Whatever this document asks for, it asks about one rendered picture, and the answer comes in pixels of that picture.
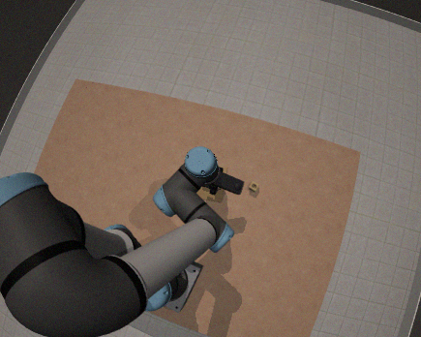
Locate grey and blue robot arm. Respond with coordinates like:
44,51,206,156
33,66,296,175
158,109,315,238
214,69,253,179
0,146,244,337

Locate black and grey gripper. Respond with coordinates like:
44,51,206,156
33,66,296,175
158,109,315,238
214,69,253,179
202,168,224,196

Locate tan flat mat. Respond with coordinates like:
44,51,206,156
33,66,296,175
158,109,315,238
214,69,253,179
196,166,227,202

